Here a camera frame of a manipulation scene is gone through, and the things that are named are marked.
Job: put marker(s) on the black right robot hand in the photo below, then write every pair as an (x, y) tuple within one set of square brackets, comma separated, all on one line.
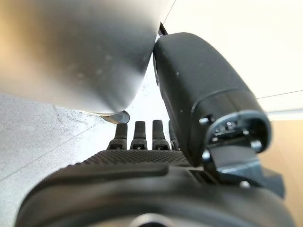
[(201, 82)]

